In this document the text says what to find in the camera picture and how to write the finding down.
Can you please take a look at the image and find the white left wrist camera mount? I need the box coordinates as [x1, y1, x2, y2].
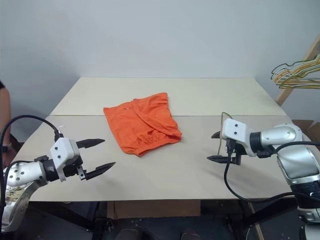
[49, 137, 83, 183]

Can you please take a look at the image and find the brown cardboard box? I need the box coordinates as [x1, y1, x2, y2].
[291, 119, 320, 151]

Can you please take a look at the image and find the black metal table frame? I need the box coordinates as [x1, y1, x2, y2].
[27, 199, 298, 240]

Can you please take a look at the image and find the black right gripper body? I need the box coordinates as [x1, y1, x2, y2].
[224, 137, 248, 166]

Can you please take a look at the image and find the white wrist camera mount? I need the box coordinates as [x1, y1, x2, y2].
[221, 118, 258, 158]
[49, 137, 83, 183]

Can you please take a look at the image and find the bunch of wire hangers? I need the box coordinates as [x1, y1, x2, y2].
[270, 62, 320, 90]

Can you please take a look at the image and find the orange shirt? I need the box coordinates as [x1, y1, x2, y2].
[103, 92, 183, 158]

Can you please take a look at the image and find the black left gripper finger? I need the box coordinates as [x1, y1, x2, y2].
[75, 137, 106, 149]
[85, 161, 117, 181]

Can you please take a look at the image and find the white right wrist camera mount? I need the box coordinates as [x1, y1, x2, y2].
[221, 118, 258, 158]

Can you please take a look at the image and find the olive wire hanger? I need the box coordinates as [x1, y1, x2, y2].
[217, 111, 234, 154]

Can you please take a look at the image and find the wooden clothes rack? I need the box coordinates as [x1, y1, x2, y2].
[274, 33, 320, 108]

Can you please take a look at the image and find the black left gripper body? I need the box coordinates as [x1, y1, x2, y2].
[62, 155, 88, 182]

